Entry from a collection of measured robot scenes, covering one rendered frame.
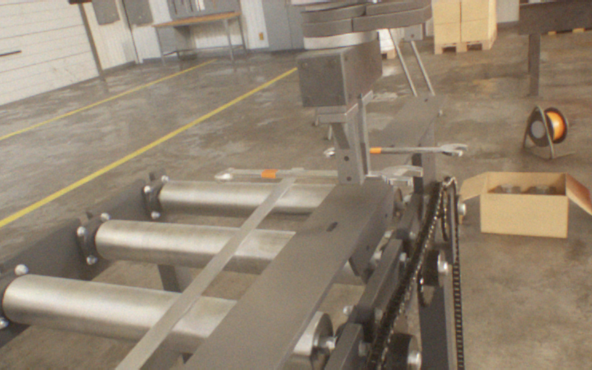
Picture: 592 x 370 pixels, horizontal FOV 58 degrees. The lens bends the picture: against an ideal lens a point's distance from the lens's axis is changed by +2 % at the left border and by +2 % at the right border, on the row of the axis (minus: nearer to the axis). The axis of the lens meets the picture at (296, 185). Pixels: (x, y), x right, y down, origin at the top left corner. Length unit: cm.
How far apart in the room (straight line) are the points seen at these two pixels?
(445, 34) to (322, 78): 832
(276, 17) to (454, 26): 405
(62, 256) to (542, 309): 192
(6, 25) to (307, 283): 1134
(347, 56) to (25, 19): 1165
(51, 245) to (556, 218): 242
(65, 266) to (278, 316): 113
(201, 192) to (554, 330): 154
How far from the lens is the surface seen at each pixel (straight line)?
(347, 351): 87
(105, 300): 123
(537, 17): 575
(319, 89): 51
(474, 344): 236
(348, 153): 57
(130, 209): 179
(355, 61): 54
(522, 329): 246
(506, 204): 307
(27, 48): 1199
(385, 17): 52
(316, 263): 64
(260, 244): 129
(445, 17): 879
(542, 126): 417
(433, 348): 169
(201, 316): 107
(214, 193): 167
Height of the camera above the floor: 149
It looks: 22 degrees down
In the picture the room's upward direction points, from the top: 9 degrees counter-clockwise
